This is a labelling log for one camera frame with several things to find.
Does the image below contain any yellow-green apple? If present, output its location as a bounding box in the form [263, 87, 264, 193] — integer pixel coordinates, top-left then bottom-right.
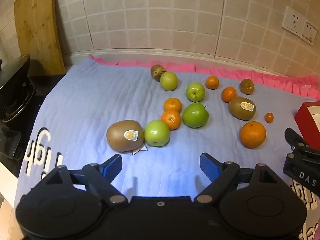
[160, 71, 179, 91]

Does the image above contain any dark brown round fruit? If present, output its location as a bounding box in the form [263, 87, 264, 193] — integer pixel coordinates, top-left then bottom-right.
[240, 79, 255, 95]

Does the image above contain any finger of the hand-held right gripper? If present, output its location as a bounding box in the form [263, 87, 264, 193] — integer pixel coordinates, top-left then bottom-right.
[285, 127, 311, 153]

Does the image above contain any mandarin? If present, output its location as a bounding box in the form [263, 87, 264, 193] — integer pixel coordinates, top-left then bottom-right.
[161, 110, 182, 131]
[163, 98, 182, 113]
[205, 76, 220, 90]
[221, 86, 237, 103]

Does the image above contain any small green apple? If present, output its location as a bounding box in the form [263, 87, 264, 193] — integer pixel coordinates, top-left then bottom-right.
[186, 82, 206, 103]

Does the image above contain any black wok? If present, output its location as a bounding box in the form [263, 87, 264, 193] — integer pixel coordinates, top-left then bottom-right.
[0, 53, 31, 91]

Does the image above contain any black gas stove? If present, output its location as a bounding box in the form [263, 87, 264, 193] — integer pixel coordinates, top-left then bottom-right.
[0, 76, 36, 164]

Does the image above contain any wooden cutting board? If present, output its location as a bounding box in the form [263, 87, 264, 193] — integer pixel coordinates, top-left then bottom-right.
[14, 0, 66, 77]

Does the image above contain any white wall socket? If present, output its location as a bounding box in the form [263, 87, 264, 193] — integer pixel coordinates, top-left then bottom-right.
[281, 5, 306, 34]
[300, 21, 318, 46]

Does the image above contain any blue blanket with pink frill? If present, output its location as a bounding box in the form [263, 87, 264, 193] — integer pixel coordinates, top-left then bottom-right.
[15, 54, 320, 240]

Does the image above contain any kiwi with sticker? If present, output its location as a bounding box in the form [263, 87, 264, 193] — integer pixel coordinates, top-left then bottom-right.
[106, 120, 145, 153]
[228, 96, 257, 121]

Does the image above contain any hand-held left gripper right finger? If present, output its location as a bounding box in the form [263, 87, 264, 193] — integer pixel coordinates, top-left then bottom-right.
[194, 152, 275, 205]

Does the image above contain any large orange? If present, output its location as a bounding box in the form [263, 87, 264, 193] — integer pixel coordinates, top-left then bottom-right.
[239, 121, 267, 149]

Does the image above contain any striped brown round fruit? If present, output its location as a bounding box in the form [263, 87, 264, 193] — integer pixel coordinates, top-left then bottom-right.
[150, 64, 167, 82]

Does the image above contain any large green apple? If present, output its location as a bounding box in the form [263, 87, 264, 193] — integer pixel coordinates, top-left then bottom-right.
[182, 102, 209, 129]
[144, 119, 171, 147]

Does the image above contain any red box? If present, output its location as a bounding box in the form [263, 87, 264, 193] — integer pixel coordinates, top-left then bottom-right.
[294, 101, 320, 143]

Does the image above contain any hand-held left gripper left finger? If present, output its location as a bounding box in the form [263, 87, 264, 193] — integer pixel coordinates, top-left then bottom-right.
[45, 154, 127, 205]

